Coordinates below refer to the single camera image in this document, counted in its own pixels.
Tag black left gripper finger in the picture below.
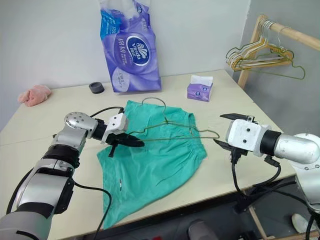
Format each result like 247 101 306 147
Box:
123 133 145 145
116 140 146 148

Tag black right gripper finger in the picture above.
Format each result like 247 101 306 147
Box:
213 139 234 152
219 113 258 124

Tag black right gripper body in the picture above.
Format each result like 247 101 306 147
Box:
227 144 249 165

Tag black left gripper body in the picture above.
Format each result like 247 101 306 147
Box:
106 132 125 158

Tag green shorts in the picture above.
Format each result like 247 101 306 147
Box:
96 99 209 230

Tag small purple tissue box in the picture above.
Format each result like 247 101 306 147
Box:
186 74 214 103

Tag black round dish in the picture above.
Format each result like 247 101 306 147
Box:
88 81 105 95

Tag purple tissue multipack bag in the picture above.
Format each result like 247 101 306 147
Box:
99 0 163 94

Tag dark grey rounded shape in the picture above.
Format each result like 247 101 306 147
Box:
188 219 218 240

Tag pink cloth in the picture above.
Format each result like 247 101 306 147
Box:
17 84 53 108

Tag white shoe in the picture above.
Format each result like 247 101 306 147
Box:
291 213 313 233

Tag wooden clothes rack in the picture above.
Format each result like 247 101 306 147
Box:
236 14 320 88

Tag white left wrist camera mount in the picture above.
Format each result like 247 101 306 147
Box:
101 112 130 145

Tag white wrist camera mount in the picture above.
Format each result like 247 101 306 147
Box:
101 112 130 145
225 119 272 152

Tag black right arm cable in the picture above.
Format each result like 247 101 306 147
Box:
231 153 298 201

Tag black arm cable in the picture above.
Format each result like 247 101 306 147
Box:
231 153 298 201
73 106 126 240

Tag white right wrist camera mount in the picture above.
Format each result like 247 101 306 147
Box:
225 119 272 152

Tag yellow wire hanger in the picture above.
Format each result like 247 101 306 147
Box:
229 37 295 71

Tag olive green wire hanger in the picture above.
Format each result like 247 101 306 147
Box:
233 26 306 81

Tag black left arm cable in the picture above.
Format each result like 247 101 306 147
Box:
73 106 126 240

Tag white wire hanger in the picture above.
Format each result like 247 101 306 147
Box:
226 21 288 67

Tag wooden floor frame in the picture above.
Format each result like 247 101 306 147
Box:
248 206 270 240

